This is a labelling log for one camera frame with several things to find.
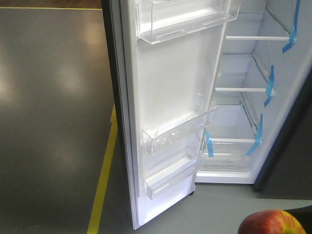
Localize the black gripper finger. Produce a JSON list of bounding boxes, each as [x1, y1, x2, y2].
[[286, 205, 312, 234]]

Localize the red yellow apple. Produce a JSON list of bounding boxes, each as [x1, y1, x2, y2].
[[237, 209, 307, 234]]

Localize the grey fridge body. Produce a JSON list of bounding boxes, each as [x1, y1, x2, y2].
[[196, 0, 312, 190]]

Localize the white fridge door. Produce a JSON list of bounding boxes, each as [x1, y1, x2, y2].
[[101, 0, 230, 229]]

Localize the clear middle door bin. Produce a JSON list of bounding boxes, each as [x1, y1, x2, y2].
[[140, 93, 216, 155]]

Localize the clear door bin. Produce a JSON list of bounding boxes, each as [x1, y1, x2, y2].
[[143, 145, 203, 200], [140, 93, 216, 155], [134, 0, 242, 44]]

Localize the clear lower door bin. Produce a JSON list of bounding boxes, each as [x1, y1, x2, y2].
[[143, 145, 203, 200]]

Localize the clear upper door bin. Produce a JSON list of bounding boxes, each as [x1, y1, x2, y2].
[[134, 0, 242, 44]]

